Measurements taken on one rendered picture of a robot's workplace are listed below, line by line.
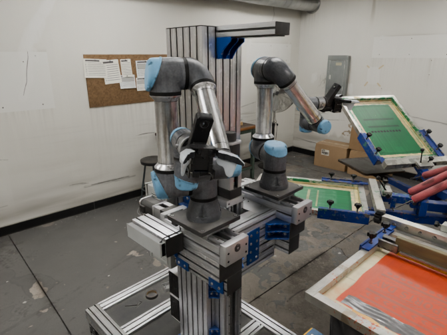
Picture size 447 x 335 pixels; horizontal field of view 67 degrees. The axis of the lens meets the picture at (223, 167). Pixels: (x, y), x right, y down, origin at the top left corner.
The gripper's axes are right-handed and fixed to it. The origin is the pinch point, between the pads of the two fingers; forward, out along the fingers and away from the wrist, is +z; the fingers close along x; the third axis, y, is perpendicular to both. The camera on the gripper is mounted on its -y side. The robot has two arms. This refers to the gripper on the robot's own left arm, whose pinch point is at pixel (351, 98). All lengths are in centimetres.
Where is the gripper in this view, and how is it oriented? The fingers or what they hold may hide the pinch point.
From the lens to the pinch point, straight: 214.6
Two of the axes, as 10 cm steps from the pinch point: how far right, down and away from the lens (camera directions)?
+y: -0.5, 9.0, 4.3
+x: 3.6, 4.2, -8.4
